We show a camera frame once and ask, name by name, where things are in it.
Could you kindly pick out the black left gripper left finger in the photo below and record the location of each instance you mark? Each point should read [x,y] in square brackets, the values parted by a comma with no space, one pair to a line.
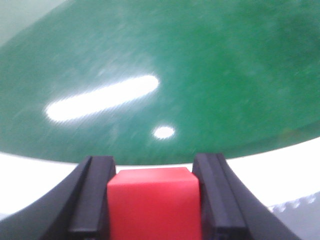
[75,209]

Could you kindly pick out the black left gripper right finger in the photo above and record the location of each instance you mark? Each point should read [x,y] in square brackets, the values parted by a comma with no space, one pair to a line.
[229,210]

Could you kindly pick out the red cube block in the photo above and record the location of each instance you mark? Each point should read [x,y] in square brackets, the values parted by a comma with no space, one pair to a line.
[154,204]

